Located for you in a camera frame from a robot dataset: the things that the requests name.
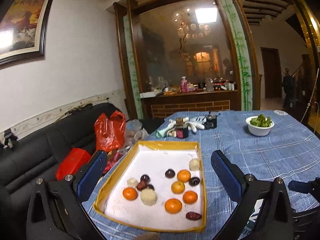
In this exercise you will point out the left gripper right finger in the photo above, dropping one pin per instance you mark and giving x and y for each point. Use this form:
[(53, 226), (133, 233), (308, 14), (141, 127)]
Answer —
[(230, 175)]

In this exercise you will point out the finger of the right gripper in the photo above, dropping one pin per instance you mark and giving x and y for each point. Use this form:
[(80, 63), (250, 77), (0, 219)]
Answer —
[(300, 187)]

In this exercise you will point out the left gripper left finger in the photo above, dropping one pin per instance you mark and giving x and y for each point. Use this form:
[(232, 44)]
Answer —
[(89, 174)]

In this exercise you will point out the yellowish mandarin orange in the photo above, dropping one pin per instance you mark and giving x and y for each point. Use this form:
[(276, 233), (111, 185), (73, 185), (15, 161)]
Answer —
[(178, 187)]

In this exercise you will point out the red jujube date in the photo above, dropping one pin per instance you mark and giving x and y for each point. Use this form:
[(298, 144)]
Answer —
[(193, 216)]

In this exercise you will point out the dark chestnut back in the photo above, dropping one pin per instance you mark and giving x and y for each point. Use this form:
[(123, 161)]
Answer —
[(145, 178)]

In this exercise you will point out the dark chestnut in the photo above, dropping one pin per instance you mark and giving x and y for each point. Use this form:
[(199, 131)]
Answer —
[(170, 173), (145, 178), (150, 186), (194, 181)]

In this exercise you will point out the dark chestnut front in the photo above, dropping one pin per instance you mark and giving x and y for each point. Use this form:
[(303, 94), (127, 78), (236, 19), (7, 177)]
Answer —
[(170, 173)]

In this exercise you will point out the large orange mandarin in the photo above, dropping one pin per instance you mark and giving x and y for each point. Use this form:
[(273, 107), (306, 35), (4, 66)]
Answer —
[(173, 206)]

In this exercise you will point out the red gift box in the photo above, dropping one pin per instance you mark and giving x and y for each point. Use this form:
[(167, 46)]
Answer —
[(72, 163)]

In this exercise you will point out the yellow cardboard tray box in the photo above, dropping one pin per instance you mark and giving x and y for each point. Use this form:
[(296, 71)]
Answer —
[(154, 158)]

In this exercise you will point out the dark chestnut right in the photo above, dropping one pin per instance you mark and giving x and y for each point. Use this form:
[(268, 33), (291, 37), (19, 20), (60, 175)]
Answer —
[(194, 181)]

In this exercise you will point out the blue plaid tablecloth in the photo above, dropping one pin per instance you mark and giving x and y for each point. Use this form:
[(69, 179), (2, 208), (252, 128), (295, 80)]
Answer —
[(221, 183)]

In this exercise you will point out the orange mandarin in tray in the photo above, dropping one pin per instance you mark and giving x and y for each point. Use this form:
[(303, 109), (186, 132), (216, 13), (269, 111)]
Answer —
[(130, 193)]

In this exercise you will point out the white fruit chunk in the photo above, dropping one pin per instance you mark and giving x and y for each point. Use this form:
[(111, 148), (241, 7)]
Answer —
[(132, 182)]

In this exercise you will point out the orange mandarin right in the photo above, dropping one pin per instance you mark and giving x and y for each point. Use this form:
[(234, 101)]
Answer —
[(190, 197)]

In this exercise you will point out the orange mandarin top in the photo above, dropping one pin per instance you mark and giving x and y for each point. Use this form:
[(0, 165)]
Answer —
[(183, 176)]

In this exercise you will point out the white bowl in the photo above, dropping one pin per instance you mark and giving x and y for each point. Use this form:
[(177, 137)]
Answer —
[(258, 130)]

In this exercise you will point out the black leather sofa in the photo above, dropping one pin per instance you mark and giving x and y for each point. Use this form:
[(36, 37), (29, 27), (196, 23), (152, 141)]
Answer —
[(34, 204)]

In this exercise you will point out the red plastic bag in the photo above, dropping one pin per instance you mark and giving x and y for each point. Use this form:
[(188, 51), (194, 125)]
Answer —
[(110, 131)]

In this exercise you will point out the black jar small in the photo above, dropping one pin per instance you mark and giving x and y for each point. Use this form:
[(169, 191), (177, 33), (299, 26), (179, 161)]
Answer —
[(211, 122)]

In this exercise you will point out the green lettuce leaves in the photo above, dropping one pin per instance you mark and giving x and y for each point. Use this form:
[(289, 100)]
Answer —
[(261, 121)]

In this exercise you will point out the peeled white fruit round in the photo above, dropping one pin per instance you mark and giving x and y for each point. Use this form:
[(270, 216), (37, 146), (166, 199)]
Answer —
[(148, 197)]

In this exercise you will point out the dark chestnut in tray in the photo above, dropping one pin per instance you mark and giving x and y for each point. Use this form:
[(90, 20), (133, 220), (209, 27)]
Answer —
[(150, 186)]

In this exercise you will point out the white glove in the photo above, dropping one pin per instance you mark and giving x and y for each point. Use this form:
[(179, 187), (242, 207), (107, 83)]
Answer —
[(192, 125)]

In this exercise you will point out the dark jar with cork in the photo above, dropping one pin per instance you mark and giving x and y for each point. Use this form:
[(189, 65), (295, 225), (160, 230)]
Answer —
[(181, 129)]

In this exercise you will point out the white plastic bags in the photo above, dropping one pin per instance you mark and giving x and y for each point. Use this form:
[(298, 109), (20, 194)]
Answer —
[(134, 132)]

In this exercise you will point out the mint green glove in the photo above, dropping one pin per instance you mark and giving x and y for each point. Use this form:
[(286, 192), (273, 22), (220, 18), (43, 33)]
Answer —
[(161, 133)]

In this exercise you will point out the pink bottle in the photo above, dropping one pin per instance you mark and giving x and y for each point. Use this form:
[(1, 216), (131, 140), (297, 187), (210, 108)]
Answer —
[(184, 85)]

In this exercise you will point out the person in background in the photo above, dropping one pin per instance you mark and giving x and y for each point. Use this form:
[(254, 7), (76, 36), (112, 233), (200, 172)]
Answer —
[(288, 85)]

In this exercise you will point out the wooden partition cabinet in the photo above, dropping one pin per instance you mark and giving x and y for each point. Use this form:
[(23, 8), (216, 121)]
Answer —
[(208, 41)]

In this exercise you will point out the framed horse painting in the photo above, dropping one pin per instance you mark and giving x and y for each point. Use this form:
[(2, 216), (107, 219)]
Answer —
[(23, 30)]

